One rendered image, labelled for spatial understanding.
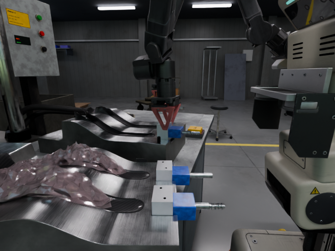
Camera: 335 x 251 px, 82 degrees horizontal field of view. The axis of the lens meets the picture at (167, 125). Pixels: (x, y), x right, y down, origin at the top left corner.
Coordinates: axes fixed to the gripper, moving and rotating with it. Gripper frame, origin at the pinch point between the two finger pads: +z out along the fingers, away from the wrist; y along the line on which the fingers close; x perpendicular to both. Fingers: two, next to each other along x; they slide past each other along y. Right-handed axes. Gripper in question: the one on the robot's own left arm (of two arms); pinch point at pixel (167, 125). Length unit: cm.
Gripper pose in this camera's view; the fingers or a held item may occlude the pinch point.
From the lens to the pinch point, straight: 61.0
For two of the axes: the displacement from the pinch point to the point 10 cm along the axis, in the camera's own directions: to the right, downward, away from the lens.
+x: 9.5, 0.4, -3.1
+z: 0.3, 9.7, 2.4
